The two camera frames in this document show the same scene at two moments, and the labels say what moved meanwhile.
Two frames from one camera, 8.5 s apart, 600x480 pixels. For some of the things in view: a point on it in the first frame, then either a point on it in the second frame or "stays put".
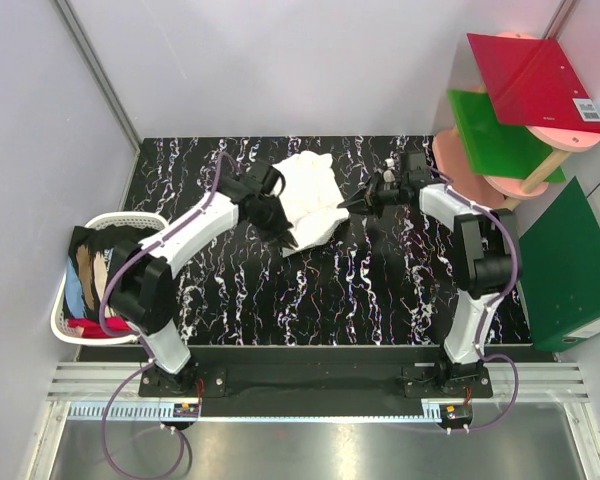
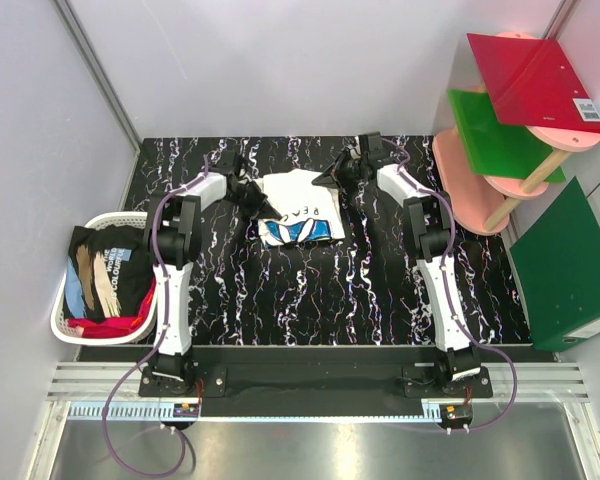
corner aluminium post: (99, 74) stays put
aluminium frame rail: (544, 382) stays put
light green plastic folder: (493, 148) stays put
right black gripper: (369, 200) to (334, 178)
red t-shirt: (92, 328) stays put
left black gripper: (282, 225) to (266, 210)
